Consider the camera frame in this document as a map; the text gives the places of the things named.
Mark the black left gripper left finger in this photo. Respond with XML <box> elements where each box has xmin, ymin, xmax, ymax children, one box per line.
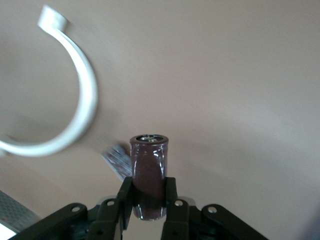
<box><xmin>86</xmin><ymin>176</ymin><xmax>134</xmax><ymax>240</ymax></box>

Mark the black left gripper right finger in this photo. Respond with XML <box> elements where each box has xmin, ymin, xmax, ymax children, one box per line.
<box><xmin>159</xmin><ymin>176</ymin><xmax>191</xmax><ymax>240</ymax></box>

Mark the large brown electrolytic capacitor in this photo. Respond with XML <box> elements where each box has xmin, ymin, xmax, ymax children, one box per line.
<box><xmin>129</xmin><ymin>133</ymin><xmax>169</xmax><ymax>222</ymax></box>

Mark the white semicircular bracket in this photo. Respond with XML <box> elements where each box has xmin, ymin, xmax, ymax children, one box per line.
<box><xmin>0</xmin><ymin>4</ymin><xmax>99</xmax><ymax>158</ymax></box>

